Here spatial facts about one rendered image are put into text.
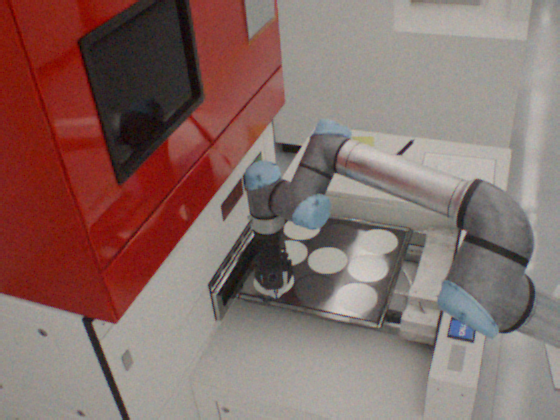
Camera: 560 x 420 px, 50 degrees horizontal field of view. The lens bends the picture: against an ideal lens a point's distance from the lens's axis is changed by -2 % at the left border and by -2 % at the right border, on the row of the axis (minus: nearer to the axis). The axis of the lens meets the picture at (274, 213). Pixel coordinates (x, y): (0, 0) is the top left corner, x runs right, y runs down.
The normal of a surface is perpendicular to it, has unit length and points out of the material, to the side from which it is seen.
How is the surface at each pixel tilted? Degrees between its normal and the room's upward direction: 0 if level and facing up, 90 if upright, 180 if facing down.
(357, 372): 0
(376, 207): 90
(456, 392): 90
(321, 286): 0
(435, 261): 0
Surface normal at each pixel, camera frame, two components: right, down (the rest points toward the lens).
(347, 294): -0.08, -0.80
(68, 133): 0.93, 0.16
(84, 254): -0.36, 0.59
